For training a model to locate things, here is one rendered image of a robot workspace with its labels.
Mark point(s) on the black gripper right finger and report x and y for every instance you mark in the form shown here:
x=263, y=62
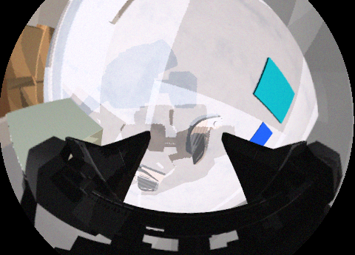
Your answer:
x=256, y=166

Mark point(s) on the teal rectangular plate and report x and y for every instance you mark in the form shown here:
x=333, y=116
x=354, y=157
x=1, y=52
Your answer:
x=274, y=90

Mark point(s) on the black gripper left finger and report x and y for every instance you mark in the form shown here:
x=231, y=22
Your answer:
x=116, y=163

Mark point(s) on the blue rectangular plate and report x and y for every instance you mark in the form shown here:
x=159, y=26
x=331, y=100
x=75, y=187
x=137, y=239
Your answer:
x=262, y=135

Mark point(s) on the white flat bar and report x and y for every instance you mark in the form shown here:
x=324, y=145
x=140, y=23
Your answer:
x=118, y=12

